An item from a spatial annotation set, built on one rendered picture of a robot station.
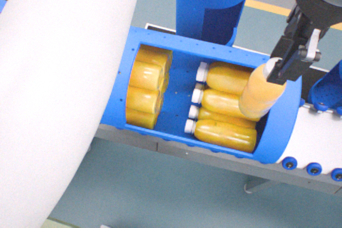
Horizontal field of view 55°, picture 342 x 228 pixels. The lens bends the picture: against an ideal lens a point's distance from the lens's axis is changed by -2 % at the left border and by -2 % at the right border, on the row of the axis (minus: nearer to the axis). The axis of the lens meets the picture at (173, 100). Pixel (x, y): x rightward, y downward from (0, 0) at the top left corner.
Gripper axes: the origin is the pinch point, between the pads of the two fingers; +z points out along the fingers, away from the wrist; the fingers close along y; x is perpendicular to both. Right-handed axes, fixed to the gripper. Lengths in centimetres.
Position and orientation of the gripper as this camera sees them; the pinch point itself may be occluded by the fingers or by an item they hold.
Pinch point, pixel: (282, 61)
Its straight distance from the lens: 57.4
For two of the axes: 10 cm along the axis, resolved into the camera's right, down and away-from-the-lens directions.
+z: 0.0, 3.4, 9.4
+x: -9.7, -2.3, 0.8
